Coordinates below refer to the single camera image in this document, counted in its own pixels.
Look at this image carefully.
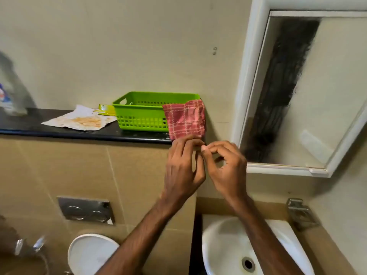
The white wash basin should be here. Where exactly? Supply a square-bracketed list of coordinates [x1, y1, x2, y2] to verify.
[201, 214, 316, 275]

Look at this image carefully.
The clear bottle blue cap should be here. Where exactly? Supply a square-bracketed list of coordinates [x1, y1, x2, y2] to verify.
[0, 51, 36, 116]

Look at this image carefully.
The person's right hand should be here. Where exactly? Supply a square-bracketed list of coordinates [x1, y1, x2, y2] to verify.
[200, 141, 248, 202]

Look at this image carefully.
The black stone shelf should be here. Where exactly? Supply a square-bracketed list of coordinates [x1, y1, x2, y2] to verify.
[0, 108, 207, 145]

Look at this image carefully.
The crumpled stained paper wrapper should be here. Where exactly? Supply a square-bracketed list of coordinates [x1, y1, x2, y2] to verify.
[41, 104, 117, 131]

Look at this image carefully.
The person's left hand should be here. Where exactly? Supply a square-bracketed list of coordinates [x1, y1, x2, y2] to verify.
[161, 135, 206, 204]

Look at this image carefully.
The red checkered cloth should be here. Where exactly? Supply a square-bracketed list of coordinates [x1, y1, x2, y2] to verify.
[162, 99, 207, 141]

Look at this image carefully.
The white framed mirror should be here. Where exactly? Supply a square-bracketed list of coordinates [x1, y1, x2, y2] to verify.
[231, 0, 367, 178]

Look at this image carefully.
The chrome flush plate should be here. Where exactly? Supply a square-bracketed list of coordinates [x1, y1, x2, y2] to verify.
[57, 196, 115, 226]

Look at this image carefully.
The green plastic basket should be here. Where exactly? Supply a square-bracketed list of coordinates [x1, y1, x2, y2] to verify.
[112, 91, 201, 133]

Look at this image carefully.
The chrome wall soap holder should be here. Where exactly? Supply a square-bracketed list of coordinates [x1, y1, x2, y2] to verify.
[286, 198, 320, 230]

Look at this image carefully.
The yellow plastic scoop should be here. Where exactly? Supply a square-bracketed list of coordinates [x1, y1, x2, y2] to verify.
[93, 104, 117, 116]

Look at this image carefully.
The person's left forearm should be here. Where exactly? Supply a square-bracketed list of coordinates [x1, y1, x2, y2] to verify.
[96, 194, 190, 275]

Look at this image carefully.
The metal sink drain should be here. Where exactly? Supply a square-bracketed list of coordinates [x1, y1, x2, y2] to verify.
[242, 256, 256, 273]

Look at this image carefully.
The person's right forearm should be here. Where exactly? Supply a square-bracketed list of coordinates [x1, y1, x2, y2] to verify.
[228, 194, 304, 275]

